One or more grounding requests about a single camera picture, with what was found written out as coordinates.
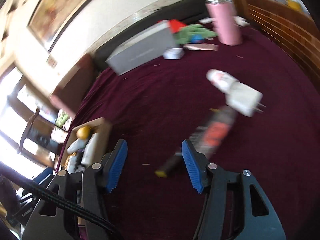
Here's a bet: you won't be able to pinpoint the grey long box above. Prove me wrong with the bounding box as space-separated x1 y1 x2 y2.
106 20 178 75

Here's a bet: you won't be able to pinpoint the green cloth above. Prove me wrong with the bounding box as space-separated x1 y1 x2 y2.
174 24 217 45

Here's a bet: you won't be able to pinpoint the maroon bed blanket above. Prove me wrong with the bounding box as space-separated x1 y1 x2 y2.
71 27 319 239

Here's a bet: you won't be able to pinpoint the framed wall painting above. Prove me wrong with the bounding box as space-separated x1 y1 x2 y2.
28 0 92 52

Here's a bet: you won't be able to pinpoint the black headboard cushion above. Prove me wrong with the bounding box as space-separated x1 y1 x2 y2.
93 0 208 72

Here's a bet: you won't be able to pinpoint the pink thermos bottle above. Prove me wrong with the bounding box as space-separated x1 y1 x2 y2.
206 0 242 46

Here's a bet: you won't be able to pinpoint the clear case red contents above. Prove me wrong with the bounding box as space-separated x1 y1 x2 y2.
189 106 238 159

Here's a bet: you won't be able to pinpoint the white bottle purple label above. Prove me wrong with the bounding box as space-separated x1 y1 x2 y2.
67 139 88 154

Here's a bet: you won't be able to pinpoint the yellow round jar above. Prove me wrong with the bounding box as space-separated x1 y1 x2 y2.
76 126 91 140

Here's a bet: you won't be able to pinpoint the brown cardboard tray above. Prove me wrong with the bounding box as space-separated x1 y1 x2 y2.
58 118 112 173

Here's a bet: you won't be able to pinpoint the white wall charger plug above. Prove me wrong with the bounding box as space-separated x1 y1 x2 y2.
226 82 266 117

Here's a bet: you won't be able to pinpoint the black marker yellow cap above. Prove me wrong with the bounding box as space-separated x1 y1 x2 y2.
155 152 183 178

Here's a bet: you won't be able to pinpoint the pink toothpaste tube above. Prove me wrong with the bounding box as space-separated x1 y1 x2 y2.
183 43 219 51

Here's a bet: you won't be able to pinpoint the black braided cable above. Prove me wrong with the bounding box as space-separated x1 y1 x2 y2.
0 160 121 240

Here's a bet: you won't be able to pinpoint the white red label pill bottle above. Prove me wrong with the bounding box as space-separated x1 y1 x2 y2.
206 69 239 94

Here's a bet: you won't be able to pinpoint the small white multiport charger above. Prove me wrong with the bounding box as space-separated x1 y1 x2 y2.
163 48 184 60

